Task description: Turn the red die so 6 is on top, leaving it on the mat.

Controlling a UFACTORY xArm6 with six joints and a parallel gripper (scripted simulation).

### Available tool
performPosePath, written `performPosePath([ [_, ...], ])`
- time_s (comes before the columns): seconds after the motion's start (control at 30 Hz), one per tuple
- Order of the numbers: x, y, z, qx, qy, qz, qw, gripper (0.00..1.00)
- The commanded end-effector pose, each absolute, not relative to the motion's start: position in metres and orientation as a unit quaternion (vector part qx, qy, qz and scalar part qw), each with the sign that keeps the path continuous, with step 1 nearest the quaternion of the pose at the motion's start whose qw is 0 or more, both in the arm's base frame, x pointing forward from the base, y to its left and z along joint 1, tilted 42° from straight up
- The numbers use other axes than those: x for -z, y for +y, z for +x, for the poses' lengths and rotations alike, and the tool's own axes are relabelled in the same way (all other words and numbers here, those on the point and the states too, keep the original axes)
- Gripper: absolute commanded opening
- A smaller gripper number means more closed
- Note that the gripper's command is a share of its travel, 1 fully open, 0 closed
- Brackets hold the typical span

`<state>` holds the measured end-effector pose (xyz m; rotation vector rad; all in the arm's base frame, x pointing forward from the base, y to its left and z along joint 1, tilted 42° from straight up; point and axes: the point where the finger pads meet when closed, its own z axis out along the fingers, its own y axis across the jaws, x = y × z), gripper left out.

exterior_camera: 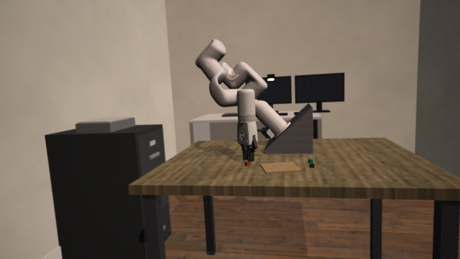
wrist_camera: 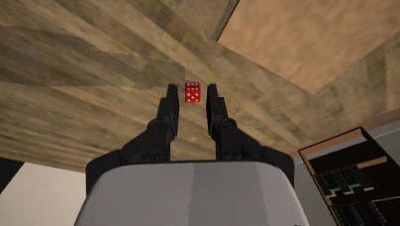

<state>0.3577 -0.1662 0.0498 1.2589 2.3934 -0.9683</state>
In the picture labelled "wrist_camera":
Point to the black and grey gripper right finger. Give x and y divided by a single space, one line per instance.
232 143

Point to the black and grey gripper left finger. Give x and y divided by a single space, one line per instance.
152 145

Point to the tan square mat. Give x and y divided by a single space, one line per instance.
309 42

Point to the red die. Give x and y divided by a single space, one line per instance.
192 92

